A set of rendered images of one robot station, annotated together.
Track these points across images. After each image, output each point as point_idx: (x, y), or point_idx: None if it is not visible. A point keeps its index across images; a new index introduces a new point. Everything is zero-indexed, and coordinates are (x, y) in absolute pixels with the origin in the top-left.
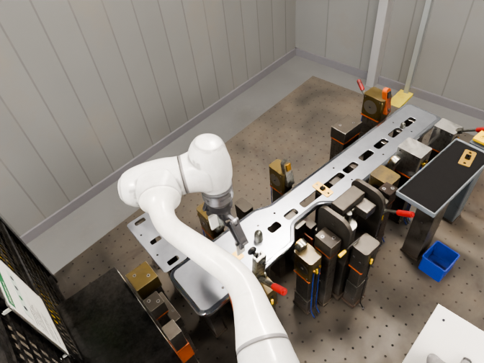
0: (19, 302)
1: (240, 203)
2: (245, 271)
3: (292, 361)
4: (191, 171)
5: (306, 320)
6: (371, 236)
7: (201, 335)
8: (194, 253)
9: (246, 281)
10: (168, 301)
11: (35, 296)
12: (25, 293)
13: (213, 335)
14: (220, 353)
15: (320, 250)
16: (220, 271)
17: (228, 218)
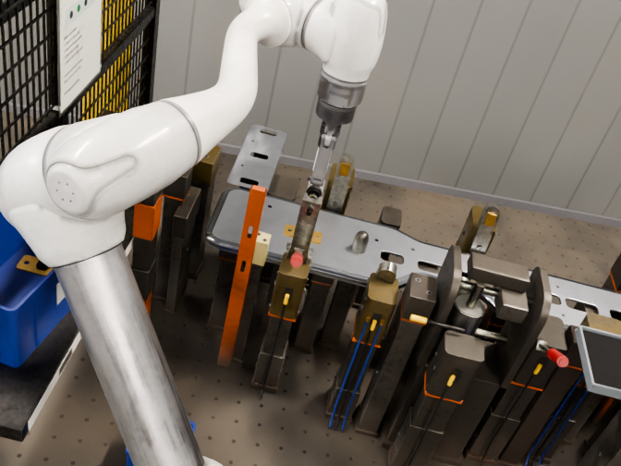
0: (72, 2)
1: (390, 212)
2: (244, 87)
3: (169, 138)
4: (322, 13)
5: (317, 419)
6: (482, 348)
7: (196, 309)
8: (226, 51)
9: (231, 88)
10: (195, 199)
11: (96, 55)
12: (89, 26)
13: (206, 322)
14: (190, 341)
15: (402, 301)
16: (225, 72)
17: (326, 134)
